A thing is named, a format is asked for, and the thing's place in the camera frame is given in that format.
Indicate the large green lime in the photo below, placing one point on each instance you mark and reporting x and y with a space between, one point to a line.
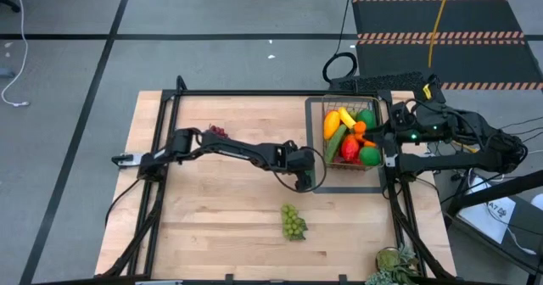
370 156

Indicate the green cucumber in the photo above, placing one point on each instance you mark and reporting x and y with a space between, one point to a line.
335 144

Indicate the red orange mango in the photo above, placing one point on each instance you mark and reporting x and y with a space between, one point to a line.
350 148

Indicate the orange tangerines with leaf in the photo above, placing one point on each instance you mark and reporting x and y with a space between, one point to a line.
359 127

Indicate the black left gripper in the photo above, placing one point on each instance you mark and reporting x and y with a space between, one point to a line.
303 162

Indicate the black hazard striped mat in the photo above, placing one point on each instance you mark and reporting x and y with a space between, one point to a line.
424 18

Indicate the black aluminium table frame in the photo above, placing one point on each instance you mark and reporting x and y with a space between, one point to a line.
254 93

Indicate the green grape bunch with leaf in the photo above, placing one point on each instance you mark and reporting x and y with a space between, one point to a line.
292 223

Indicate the white paper sheet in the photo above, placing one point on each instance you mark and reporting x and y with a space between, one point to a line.
483 217

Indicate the dark red grape bunch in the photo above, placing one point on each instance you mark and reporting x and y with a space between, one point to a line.
218 131

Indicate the black side cart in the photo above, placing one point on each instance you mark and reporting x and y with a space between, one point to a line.
500 187

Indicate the black computer tower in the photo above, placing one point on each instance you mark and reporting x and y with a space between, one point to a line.
382 81

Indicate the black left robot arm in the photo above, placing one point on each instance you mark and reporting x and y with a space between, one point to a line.
237 149

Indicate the orange yellow oblong fruit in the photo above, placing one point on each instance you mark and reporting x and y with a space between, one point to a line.
331 124

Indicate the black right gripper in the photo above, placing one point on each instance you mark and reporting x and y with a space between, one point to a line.
420 119

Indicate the green leafy vegetable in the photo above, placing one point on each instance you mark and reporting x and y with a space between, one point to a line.
392 264

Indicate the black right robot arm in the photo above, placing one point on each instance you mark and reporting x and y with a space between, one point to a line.
466 163

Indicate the yellow banana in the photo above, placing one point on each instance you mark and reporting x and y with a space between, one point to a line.
347 117

